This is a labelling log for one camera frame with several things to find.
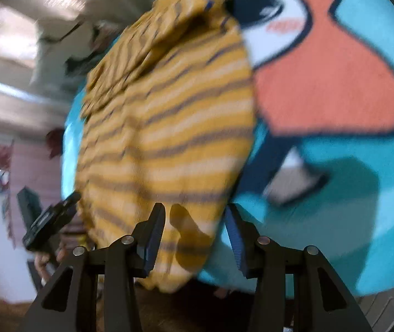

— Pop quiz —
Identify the yellow striped sweater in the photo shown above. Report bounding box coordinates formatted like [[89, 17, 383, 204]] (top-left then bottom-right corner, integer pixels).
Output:
[[75, 0, 255, 293]]

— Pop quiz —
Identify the left hand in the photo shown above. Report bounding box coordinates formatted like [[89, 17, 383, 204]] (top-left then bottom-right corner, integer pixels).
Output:
[[34, 242, 67, 284]]

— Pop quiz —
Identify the dark red cloth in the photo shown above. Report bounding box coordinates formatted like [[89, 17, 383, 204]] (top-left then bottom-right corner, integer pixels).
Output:
[[45, 128, 64, 159]]

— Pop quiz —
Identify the cream pillow with black print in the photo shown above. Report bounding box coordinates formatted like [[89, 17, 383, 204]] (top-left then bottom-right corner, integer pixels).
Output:
[[30, 18, 118, 93]]

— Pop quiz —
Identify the beige curtain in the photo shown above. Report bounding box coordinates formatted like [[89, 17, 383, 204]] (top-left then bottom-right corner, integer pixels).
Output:
[[0, 0, 153, 133]]

